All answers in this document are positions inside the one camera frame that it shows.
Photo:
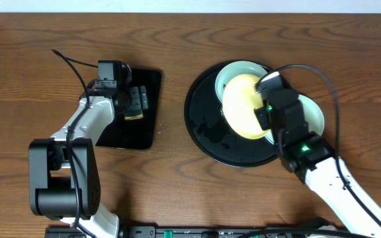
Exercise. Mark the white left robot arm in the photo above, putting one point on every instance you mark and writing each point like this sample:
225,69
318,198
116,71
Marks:
64,181

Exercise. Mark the light green plate with stain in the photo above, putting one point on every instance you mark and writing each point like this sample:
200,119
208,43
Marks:
231,70

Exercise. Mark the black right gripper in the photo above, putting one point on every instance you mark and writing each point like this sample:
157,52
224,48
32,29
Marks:
263,116

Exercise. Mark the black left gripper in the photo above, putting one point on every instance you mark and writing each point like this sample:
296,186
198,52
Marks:
137,98

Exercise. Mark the round black tray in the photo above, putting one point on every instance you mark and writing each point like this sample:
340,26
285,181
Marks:
211,133

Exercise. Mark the green yellow sponge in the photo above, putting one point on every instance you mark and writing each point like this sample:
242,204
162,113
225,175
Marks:
133,114

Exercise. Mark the yellow plate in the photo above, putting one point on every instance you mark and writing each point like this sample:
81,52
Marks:
239,102

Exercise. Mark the black rectangular tray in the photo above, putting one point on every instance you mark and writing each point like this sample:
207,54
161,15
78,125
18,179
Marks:
136,134

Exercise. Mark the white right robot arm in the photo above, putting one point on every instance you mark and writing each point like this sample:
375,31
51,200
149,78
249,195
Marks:
316,163

